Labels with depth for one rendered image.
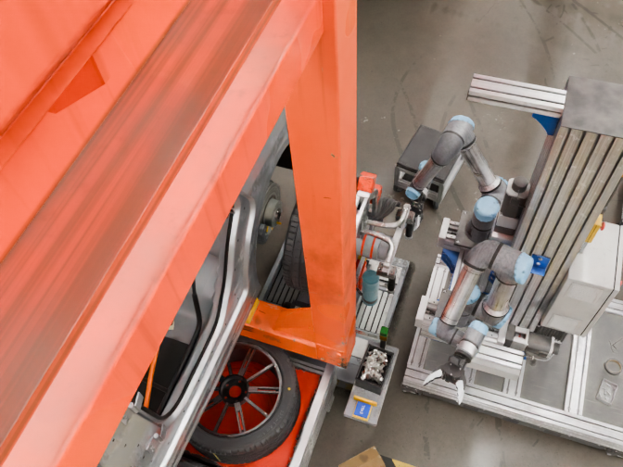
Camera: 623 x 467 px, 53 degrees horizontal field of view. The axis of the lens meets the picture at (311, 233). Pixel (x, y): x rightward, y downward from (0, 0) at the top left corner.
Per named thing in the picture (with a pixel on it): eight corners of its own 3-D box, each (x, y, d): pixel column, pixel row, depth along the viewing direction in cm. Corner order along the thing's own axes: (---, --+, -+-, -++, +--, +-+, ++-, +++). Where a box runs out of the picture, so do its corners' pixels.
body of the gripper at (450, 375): (458, 389, 244) (472, 365, 249) (459, 380, 237) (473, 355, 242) (440, 381, 247) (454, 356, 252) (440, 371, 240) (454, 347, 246)
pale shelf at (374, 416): (368, 341, 337) (368, 338, 335) (399, 350, 334) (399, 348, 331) (343, 416, 316) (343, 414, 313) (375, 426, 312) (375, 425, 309)
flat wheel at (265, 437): (189, 344, 359) (180, 326, 339) (304, 347, 354) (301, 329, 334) (170, 462, 323) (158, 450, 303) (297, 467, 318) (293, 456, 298)
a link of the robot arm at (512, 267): (480, 299, 292) (503, 236, 247) (510, 315, 287) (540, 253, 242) (469, 320, 287) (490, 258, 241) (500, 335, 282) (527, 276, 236)
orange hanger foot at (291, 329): (237, 304, 343) (227, 273, 314) (327, 332, 331) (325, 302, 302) (225, 331, 335) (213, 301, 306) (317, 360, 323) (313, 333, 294)
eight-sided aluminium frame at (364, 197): (365, 226, 360) (367, 166, 314) (376, 229, 358) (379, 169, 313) (335, 307, 332) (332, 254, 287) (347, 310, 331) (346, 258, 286)
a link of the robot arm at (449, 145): (457, 157, 284) (417, 205, 327) (467, 142, 289) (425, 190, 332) (436, 144, 284) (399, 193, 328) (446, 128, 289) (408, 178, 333)
